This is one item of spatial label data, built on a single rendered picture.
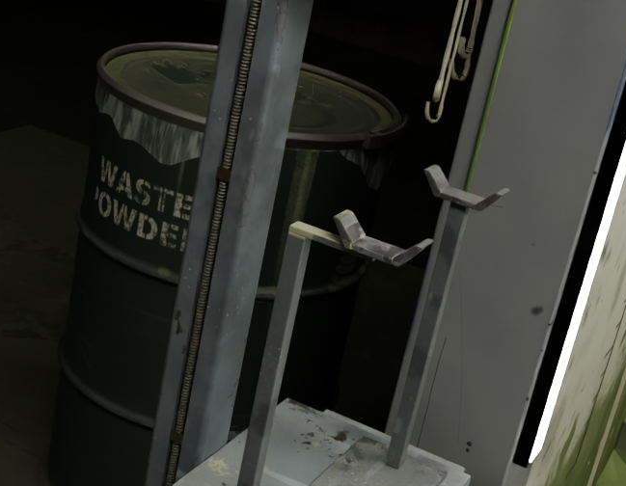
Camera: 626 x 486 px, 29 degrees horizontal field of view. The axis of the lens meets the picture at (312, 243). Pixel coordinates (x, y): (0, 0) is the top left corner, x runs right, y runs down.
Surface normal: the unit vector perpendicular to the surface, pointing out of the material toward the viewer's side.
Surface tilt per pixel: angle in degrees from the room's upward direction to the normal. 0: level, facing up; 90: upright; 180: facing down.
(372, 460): 0
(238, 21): 90
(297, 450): 0
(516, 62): 90
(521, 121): 90
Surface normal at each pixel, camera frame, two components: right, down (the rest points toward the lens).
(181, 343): -0.45, 0.24
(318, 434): 0.19, -0.91
